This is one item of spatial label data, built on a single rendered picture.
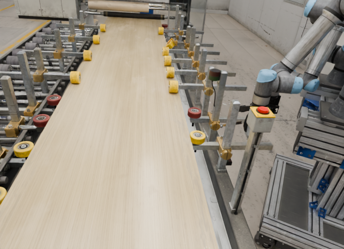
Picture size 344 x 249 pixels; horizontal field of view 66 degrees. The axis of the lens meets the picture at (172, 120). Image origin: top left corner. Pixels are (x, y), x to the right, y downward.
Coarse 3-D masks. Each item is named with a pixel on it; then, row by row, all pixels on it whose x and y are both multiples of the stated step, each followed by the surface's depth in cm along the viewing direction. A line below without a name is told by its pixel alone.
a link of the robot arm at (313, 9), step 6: (312, 0) 143; (318, 0) 140; (324, 0) 139; (330, 0) 137; (306, 6) 145; (312, 6) 142; (318, 6) 140; (324, 6) 138; (306, 12) 146; (312, 12) 144; (318, 12) 141; (312, 18) 147; (336, 48) 169; (330, 60) 173
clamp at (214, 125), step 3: (207, 114) 164; (210, 114) 161; (210, 117) 158; (210, 120) 156; (210, 123) 156; (213, 123) 153; (216, 123) 153; (219, 123) 155; (210, 126) 154; (213, 126) 153; (216, 126) 154; (219, 126) 154; (213, 129) 154; (216, 129) 155
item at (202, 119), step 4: (204, 116) 160; (208, 116) 161; (220, 116) 162; (192, 120) 158; (196, 120) 158; (200, 120) 159; (204, 120) 159; (208, 120) 159; (220, 120) 160; (224, 120) 160; (236, 120) 161; (240, 120) 161; (244, 120) 162
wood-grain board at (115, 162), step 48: (96, 48) 243; (144, 48) 254; (96, 96) 164; (144, 96) 168; (48, 144) 121; (96, 144) 123; (144, 144) 126; (48, 192) 97; (96, 192) 99; (144, 192) 100; (192, 192) 102; (0, 240) 80; (48, 240) 81; (96, 240) 82; (144, 240) 84; (192, 240) 85
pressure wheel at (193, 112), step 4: (192, 108) 158; (196, 108) 158; (188, 112) 155; (192, 112) 154; (196, 112) 154; (200, 112) 155; (188, 116) 156; (192, 116) 154; (196, 116) 154; (200, 116) 156; (192, 124) 161
